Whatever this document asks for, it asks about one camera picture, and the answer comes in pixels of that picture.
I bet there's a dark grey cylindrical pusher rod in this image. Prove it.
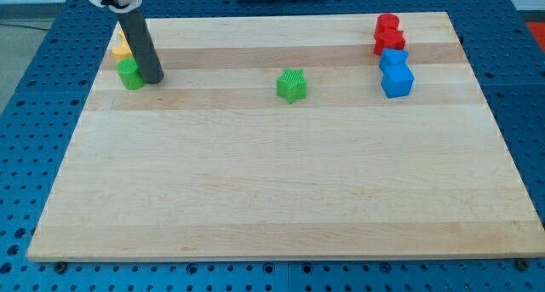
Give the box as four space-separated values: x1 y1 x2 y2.
118 8 164 84

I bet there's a green star block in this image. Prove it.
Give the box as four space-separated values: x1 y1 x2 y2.
277 68 307 104

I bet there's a red star block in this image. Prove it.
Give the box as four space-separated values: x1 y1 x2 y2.
373 29 405 55

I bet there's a yellow block rear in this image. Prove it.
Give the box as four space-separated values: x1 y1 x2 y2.
118 29 127 44

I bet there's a yellow block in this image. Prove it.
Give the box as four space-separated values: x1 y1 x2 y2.
118 29 127 44
112 43 133 63

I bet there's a yellow block front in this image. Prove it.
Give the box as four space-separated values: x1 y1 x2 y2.
112 43 133 63

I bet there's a green cylinder block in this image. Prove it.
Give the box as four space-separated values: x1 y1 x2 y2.
116 58 146 90

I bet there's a light wooden board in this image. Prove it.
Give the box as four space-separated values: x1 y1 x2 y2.
26 12 544 262

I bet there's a red cylinder block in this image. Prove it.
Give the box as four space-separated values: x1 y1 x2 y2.
375 13 400 35

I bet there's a blue pentagon block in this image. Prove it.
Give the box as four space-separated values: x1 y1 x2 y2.
379 49 409 71

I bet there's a blue cube block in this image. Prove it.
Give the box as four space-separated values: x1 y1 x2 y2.
381 65 415 98

